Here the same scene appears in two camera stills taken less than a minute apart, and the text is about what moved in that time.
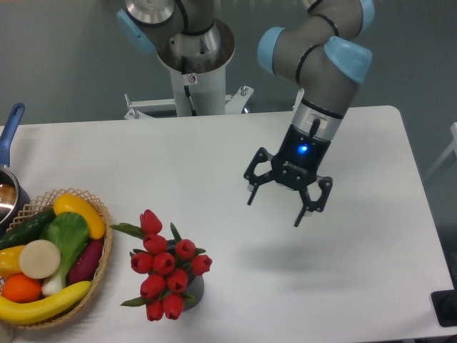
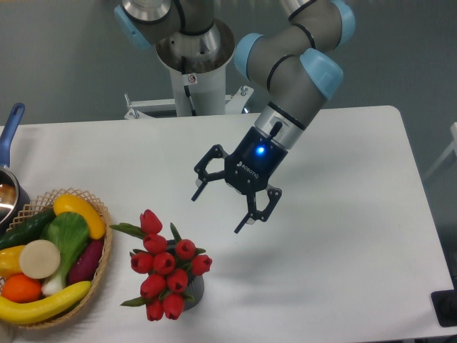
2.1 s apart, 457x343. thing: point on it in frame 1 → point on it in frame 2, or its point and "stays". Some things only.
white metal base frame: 235,103 stays
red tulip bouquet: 168,264 stays
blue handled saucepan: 12,202 stays
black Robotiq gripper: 295,166 → 247,171
